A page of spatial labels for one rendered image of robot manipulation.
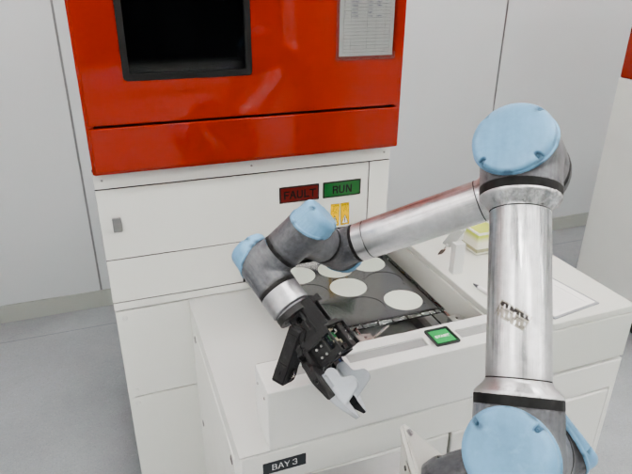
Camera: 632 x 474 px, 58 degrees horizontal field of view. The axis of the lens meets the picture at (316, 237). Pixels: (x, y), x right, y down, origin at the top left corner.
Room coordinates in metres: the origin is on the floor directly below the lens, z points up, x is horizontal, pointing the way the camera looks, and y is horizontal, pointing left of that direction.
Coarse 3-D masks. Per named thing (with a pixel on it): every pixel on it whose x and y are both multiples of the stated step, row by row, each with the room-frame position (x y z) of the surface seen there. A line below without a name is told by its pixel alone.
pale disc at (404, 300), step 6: (390, 294) 1.30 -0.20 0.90; (396, 294) 1.30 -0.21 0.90; (402, 294) 1.30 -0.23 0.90; (408, 294) 1.30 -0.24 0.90; (414, 294) 1.30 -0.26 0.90; (390, 300) 1.27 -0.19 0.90; (396, 300) 1.27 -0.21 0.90; (402, 300) 1.27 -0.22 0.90; (408, 300) 1.27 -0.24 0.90; (414, 300) 1.27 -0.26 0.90; (420, 300) 1.27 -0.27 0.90; (390, 306) 1.24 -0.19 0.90; (396, 306) 1.24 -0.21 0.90; (402, 306) 1.24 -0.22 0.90; (408, 306) 1.24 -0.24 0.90; (414, 306) 1.24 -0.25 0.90
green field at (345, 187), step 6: (324, 186) 1.54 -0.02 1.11; (330, 186) 1.54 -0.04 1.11; (336, 186) 1.55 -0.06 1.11; (342, 186) 1.56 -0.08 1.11; (348, 186) 1.56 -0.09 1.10; (354, 186) 1.57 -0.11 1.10; (324, 192) 1.54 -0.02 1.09; (330, 192) 1.55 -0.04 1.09; (336, 192) 1.55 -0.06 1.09; (342, 192) 1.56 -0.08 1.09; (348, 192) 1.56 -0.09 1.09; (354, 192) 1.57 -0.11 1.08
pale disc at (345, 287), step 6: (336, 282) 1.36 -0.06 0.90; (342, 282) 1.36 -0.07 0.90; (348, 282) 1.36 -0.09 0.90; (354, 282) 1.36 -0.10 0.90; (360, 282) 1.36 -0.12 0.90; (330, 288) 1.33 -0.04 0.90; (336, 288) 1.33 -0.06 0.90; (342, 288) 1.33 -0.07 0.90; (348, 288) 1.33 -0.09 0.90; (354, 288) 1.33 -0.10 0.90; (360, 288) 1.33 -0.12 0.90; (366, 288) 1.33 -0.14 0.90; (342, 294) 1.29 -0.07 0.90; (348, 294) 1.30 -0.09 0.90; (354, 294) 1.30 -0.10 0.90
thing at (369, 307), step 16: (352, 272) 1.42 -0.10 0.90; (368, 272) 1.42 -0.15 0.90; (384, 272) 1.42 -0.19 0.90; (400, 272) 1.42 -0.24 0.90; (304, 288) 1.33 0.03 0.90; (320, 288) 1.33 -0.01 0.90; (368, 288) 1.33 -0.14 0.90; (384, 288) 1.33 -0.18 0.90; (400, 288) 1.33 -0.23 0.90; (416, 288) 1.33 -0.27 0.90; (336, 304) 1.25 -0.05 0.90; (352, 304) 1.25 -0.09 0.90; (368, 304) 1.25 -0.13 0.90; (384, 304) 1.25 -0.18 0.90; (432, 304) 1.25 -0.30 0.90; (352, 320) 1.17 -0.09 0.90; (368, 320) 1.17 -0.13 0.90
